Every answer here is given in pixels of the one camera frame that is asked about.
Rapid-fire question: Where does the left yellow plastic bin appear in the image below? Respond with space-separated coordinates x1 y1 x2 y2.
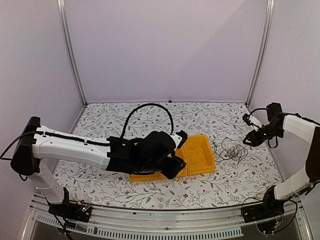
129 173 159 183

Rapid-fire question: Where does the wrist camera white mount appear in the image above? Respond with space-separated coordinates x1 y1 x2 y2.
170 130 188 150
242 113 263 132

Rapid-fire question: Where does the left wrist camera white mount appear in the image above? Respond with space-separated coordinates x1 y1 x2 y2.
170 130 188 150

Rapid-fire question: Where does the yellow plastic bin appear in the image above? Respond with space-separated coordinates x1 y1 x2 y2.
158 149 188 180
183 134 215 176
129 173 159 183

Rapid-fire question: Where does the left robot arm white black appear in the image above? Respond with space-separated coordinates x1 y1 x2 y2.
10 116 188 217

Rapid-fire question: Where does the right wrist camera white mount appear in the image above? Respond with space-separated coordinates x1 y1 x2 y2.
242 113 263 132

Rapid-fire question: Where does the left aluminium frame post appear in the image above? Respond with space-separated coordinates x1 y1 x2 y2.
56 0 88 107

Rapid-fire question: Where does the right aluminium frame post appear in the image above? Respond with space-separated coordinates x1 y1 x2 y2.
245 0 275 107

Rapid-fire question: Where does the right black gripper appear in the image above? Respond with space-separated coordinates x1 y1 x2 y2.
243 123 284 148

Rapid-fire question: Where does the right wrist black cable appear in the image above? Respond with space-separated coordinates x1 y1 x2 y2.
248 107 280 148

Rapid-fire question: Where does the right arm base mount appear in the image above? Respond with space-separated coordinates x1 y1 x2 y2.
241 200 285 223

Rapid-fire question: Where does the right yellow plastic bin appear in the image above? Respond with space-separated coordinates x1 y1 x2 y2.
183 134 215 176

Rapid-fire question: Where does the green cable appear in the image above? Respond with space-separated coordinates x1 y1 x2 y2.
216 147 245 165

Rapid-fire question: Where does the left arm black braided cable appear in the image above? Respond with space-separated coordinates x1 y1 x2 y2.
119 103 175 140

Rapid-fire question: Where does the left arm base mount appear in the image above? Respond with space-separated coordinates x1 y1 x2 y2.
48 200 92 223

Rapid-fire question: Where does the aluminium frame post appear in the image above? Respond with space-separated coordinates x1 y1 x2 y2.
56 0 88 107
245 0 275 107

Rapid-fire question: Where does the floral patterned table mat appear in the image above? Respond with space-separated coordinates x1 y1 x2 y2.
54 102 283 210

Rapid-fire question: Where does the middle yellow plastic bin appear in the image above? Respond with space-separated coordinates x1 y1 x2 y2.
158 149 188 180

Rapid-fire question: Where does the front aluminium rail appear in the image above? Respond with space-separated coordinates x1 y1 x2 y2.
21 194 315 240

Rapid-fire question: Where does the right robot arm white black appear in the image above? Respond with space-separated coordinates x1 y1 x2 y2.
242 102 320 218

